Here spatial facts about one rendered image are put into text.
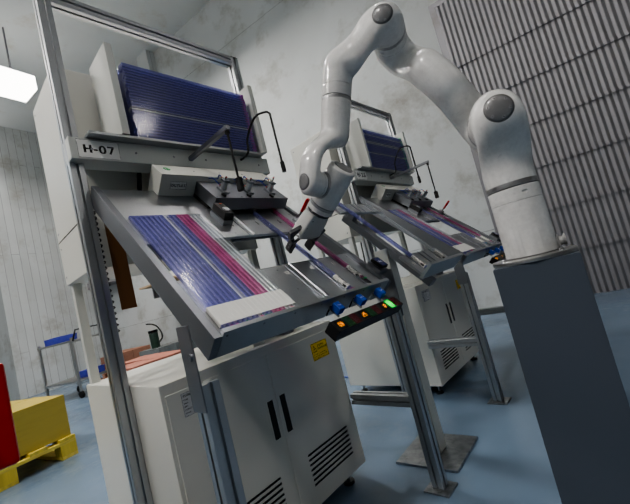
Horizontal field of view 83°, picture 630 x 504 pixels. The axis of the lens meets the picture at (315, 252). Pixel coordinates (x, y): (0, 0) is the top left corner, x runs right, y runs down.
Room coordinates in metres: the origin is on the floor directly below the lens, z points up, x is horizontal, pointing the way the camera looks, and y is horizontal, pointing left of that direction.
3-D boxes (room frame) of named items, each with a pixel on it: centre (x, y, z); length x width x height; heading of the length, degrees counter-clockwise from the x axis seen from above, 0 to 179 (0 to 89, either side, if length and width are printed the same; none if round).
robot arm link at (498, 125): (0.89, -0.52, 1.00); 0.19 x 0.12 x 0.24; 160
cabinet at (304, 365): (1.41, 0.48, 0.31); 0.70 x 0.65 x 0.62; 138
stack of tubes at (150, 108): (1.37, 0.35, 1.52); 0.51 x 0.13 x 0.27; 138
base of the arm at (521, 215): (0.92, -0.53, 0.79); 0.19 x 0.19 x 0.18
